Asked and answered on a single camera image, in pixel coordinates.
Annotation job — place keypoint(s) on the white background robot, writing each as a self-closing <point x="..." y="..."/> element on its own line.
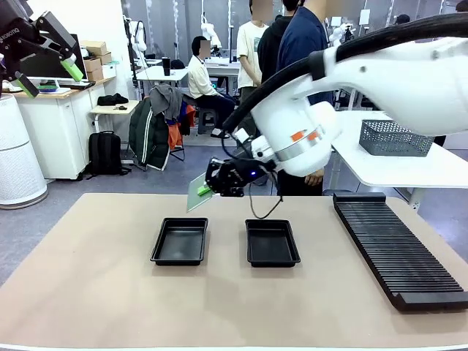
<point x="140" y="36"/>
<point x="338" y="34"/>
<point x="212" y="34"/>

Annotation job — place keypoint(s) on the black computer monitor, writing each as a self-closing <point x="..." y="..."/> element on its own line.
<point x="47" y="69"/>

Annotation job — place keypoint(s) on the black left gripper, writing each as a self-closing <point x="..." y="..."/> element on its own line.
<point x="14" y="36"/>

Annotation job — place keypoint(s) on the green perforated circuit board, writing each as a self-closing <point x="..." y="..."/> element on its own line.
<point x="194" y="199"/>

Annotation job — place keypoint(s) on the black slotted board rack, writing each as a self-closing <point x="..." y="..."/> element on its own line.
<point x="395" y="252"/>

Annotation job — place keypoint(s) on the black keyboard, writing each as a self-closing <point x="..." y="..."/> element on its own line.
<point x="78" y="85"/>

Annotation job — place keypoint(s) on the small wooden top table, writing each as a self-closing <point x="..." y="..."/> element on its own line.
<point x="113" y="109"/>

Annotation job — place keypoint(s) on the person in navy jacket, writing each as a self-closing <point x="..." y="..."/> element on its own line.
<point x="300" y="40"/>

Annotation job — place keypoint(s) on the black backpack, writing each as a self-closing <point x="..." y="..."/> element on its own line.
<point x="105" y="153"/>

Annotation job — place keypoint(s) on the white air purifier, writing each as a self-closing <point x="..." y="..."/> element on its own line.
<point x="18" y="164"/>

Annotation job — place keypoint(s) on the black tumbler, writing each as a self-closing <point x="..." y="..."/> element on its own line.
<point x="166" y="67"/>

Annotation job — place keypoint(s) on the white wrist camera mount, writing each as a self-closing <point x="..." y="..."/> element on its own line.
<point x="261" y="150"/>

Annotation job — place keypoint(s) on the seated person in cream jacket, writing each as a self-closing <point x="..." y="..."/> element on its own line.
<point x="199" y="80"/>

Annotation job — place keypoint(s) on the brown cardboard box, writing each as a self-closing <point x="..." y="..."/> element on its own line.
<point x="105" y="58"/>
<point x="94" y="48"/>
<point x="95" y="75"/>
<point x="92" y="64"/>

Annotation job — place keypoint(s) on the person's left hand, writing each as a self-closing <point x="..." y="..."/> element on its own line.
<point x="314" y="180"/>

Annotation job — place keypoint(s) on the black ESD tray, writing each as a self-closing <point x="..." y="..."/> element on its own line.
<point x="181" y="245"/>
<point x="271" y="245"/>

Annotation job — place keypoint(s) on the white cabinet with wooden top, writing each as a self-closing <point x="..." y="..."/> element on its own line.
<point x="55" y="139"/>

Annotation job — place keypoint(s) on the grey stool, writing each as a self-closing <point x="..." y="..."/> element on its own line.
<point x="206" y="118"/>

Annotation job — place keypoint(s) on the white box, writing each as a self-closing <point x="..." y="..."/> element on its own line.
<point x="109" y="71"/>

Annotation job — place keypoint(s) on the person in white t-shirt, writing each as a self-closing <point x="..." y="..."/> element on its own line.
<point x="250" y="47"/>

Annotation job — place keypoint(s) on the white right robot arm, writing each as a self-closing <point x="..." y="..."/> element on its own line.
<point x="402" y="84"/>

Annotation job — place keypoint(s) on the large white desk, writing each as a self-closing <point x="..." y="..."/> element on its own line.
<point x="387" y="170"/>

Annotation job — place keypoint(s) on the black folded cloth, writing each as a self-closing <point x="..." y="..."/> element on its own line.
<point x="111" y="99"/>

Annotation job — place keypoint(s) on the dark green striped jacket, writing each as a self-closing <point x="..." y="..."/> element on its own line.
<point x="146" y="135"/>

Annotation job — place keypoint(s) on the orange garment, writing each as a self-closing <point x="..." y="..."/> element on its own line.
<point x="174" y="137"/>

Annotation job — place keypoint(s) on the grey garment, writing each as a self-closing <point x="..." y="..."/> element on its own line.
<point x="164" y="98"/>

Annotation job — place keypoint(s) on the person in black hoodie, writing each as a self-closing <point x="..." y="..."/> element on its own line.
<point x="268" y="47"/>

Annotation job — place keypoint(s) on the grey mesh basket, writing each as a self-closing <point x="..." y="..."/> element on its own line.
<point x="395" y="140"/>

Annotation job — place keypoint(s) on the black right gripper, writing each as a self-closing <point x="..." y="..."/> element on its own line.
<point x="248" y="173"/>

